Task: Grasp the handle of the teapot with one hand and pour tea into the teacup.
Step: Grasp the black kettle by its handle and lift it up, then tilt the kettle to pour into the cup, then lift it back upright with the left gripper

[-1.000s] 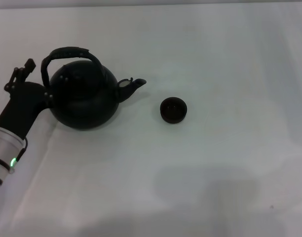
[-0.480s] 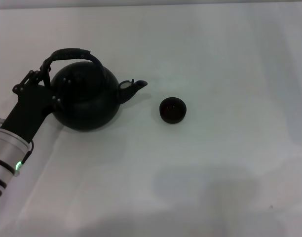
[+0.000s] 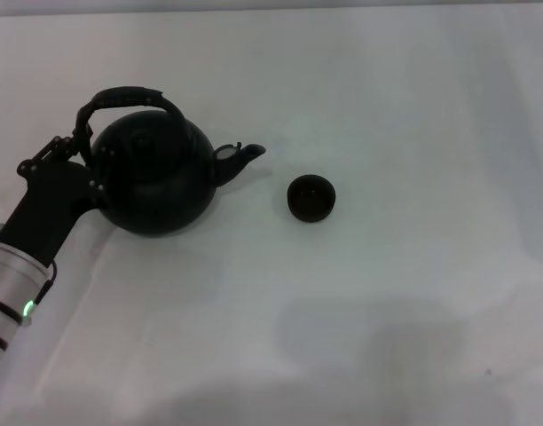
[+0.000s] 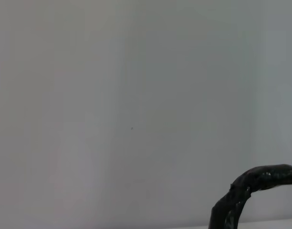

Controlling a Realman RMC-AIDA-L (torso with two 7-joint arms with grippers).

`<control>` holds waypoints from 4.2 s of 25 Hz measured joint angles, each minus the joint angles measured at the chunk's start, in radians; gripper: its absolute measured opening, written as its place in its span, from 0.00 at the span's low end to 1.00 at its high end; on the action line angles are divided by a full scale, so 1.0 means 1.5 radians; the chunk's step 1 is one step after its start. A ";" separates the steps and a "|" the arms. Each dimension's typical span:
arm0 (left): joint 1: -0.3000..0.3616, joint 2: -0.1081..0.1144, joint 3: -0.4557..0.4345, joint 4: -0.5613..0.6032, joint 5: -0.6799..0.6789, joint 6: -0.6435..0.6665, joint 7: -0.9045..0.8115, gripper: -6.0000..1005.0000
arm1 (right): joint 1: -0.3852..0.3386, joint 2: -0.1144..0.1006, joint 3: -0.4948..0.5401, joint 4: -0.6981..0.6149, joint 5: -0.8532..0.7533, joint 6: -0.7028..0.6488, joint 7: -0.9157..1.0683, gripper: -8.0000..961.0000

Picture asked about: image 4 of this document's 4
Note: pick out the black round teapot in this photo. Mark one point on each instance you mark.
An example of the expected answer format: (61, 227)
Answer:
(246, 181)

